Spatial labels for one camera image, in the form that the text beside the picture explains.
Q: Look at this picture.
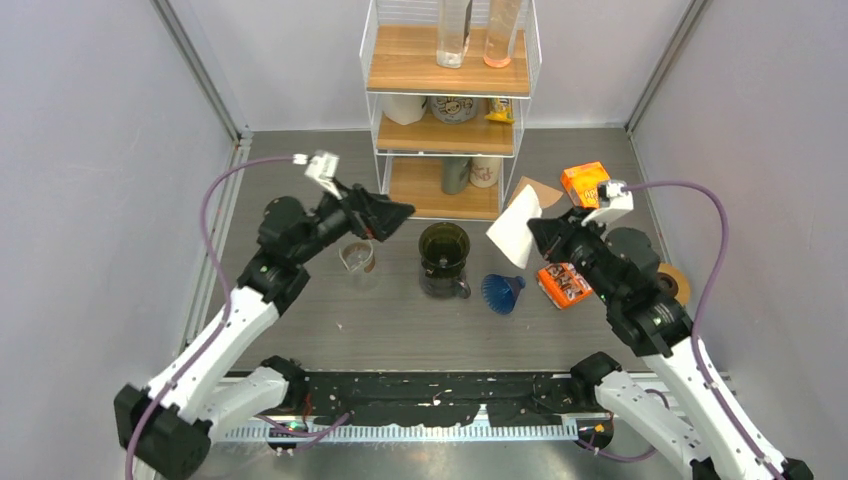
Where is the clear glass bottle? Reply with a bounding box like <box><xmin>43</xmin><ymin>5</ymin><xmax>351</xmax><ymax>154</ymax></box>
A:
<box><xmin>436</xmin><ymin>0</ymin><xmax>473</xmax><ymax>69</ymax></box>

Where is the orange yellow box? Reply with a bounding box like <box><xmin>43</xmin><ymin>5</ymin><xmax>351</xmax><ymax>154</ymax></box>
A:
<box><xmin>561</xmin><ymin>161</ymin><xmax>610</xmax><ymax>208</ymax></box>

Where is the white jug on shelf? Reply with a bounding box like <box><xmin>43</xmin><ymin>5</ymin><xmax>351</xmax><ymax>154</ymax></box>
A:
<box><xmin>382</xmin><ymin>94</ymin><xmax>428</xmax><ymax>126</ymax></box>

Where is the yellow snack packet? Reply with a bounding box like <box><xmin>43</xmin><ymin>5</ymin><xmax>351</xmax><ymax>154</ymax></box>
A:
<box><xmin>485</xmin><ymin>97</ymin><xmax>515</xmax><ymax>125</ymax></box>

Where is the brown paper coffee filter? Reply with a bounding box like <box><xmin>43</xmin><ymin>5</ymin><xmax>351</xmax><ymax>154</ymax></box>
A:
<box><xmin>506</xmin><ymin>176</ymin><xmax>564</xmax><ymax>209</ymax></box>

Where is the cartoon printed round tin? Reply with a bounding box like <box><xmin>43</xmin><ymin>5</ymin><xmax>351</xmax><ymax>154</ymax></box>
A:
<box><xmin>429</xmin><ymin>96</ymin><xmax>479</xmax><ymax>124</ymax></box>

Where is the white wire wooden shelf rack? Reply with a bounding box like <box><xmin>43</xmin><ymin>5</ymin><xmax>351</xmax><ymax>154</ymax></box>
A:
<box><xmin>359</xmin><ymin>1</ymin><xmax>542</xmax><ymax>221</ymax></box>

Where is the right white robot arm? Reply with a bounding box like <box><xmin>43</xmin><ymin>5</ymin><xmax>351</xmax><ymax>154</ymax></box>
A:
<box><xmin>527</xmin><ymin>208</ymin><xmax>814</xmax><ymax>479</ymax></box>

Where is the clear pink bottom bottle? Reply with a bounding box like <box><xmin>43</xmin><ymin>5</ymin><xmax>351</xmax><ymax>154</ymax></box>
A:
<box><xmin>483</xmin><ymin>0</ymin><xmax>523</xmax><ymax>68</ymax></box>

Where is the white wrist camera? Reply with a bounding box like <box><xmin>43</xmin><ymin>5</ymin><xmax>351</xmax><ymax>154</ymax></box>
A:
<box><xmin>580</xmin><ymin>180</ymin><xmax>634</xmax><ymax>227</ymax></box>
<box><xmin>304</xmin><ymin>151</ymin><xmax>343</xmax><ymax>200</ymax></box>

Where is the orange snack packet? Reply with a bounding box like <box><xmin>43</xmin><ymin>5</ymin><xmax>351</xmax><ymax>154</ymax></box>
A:
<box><xmin>536</xmin><ymin>263</ymin><xmax>593</xmax><ymax>310</ymax></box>

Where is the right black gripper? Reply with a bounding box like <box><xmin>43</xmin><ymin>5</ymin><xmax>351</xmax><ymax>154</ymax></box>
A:
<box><xmin>524</xmin><ymin>204</ymin><xmax>620</xmax><ymax>304</ymax></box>

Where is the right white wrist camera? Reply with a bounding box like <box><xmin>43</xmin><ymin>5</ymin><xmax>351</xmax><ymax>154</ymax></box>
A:
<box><xmin>580</xmin><ymin>180</ymin><xmax>634</xmax><ymax>227</ymax></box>

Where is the brown tape roll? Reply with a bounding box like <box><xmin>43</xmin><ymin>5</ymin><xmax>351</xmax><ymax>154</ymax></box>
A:
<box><xmin>656</xmin><ymin>262</ymin><xmax>692</xmax><ymax>307</ymax></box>

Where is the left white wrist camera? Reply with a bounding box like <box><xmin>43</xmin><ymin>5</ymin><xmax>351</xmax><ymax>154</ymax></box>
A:
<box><xmin>304</xmin><ymin>151</ymin><xmax>343</xmax><ymax>200</ymax></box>

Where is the dark green coffee dripper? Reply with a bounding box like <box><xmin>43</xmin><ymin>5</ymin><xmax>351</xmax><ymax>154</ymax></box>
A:
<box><xmin>418</xmin><ymin>222</ymin><xmax>471</xmax><ymax>275</ymax></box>

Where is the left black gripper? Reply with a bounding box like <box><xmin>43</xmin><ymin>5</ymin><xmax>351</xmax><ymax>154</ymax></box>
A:
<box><xmin>293</xmin><ymin>177</ymin><xmax>415</xmax><ymax>265</ymax></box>

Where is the grey glass coffee server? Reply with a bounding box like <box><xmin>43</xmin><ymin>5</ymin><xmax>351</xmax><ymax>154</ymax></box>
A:
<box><xmin>419</xmin><ymin>263</ymin><xmax>471</xmax><ymax>299</ymax></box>

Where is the clear glass beaker brown band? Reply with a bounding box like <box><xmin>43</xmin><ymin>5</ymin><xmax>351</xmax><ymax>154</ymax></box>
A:
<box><xmin>338</xmin><ymin>240</ymin><xmax>376</xmax><ymax>291</ymax></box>

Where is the white paper coffee filter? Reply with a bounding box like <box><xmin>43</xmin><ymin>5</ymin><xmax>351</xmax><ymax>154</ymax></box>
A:
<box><xmin>486</xmin><ymin>185</ymin><xmax>543</xmax><ymax>269</ymax></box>

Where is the blue plastic funnel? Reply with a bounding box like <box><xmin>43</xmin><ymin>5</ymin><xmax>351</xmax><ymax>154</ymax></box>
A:
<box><xmin>481</xmin><ymin>274</ymin><xmax>526</xmax><ymax>315</ymax></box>

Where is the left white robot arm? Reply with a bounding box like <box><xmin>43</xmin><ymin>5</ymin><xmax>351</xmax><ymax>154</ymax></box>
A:
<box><xmin>113</xmin><ymin>184</ymin><xmax>416</xmax><ymax>479</ymax></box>

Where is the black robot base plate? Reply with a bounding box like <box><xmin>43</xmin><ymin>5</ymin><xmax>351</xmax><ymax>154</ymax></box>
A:
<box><xmin>241</xmin><ymin>369</ymin><xmax>637</xmax><ymax>452</ymax></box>

